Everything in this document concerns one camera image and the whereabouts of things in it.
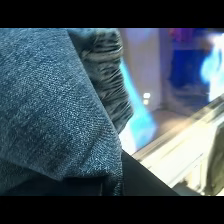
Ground blue jeans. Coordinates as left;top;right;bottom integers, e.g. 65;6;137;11
0;28;135;197

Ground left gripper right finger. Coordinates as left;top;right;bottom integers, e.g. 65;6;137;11
120;149;180;197

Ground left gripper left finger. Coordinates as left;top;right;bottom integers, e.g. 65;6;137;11
49;177;104;197

